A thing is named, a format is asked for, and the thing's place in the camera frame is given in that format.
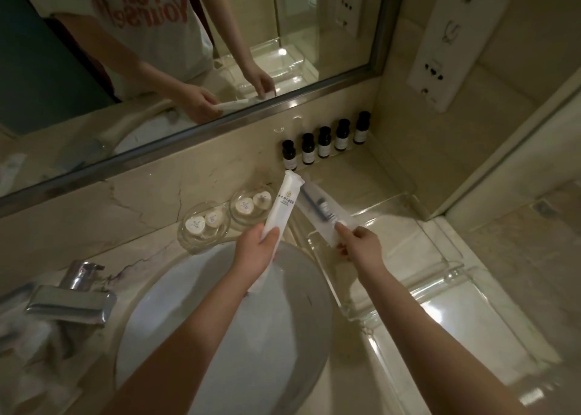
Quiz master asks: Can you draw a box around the dark bottle with white label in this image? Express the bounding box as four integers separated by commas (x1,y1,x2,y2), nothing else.
353,111,371,145
301,132,316,165
282,140,298,172
318,126,333,159
335,119,351,152

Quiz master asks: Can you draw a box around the person's right forearm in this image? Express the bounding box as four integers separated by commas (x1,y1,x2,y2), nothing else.
359,265,534,415

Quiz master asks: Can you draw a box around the person's left hand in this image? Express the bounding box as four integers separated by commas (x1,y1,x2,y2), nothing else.
233,222,281,289

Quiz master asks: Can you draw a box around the chrome basin faucet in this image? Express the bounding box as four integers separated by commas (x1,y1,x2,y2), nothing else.
25,259,118,330

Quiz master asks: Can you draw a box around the person's right hand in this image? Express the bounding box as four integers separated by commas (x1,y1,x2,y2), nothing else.
334,223,387,277

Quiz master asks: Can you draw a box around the white paper amenity packet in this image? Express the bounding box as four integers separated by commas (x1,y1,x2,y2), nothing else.
253,170,301,294

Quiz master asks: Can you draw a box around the white wall socket panel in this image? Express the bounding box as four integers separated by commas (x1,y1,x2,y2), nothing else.
406,0,511,113

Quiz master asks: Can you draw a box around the metal-framed wall mirror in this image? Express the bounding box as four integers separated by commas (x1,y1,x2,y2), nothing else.
0,0,409,218

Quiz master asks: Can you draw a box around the round clear glass dish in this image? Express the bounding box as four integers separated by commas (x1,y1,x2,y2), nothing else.
229,184,279,230
178,201,230,253

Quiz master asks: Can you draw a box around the white round sink basin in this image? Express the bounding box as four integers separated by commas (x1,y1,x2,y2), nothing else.
114,240,337,415

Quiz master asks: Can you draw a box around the person's left forearm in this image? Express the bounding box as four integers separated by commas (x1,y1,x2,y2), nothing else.
103,272,266,415

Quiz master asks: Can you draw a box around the white towel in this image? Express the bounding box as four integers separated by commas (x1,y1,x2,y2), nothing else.
0,282,94,415

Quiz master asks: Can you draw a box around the clear plastic toothbrush packet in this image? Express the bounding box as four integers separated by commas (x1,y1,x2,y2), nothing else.
297,177,364,250

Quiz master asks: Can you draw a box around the clear acrylic tray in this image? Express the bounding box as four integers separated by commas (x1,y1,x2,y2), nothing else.
305,193,569,403

